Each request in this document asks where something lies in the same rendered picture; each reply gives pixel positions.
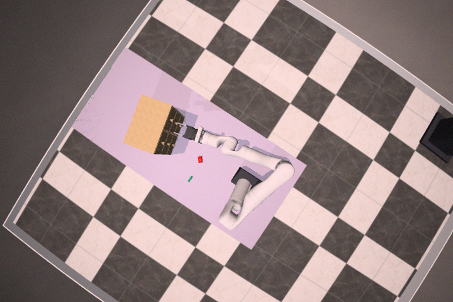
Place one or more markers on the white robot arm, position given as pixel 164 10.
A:
pixel 243 198

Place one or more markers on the small wooden chest of drawers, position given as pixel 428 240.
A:
pixel 147 124

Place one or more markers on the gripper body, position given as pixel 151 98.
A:
pixel 198 135

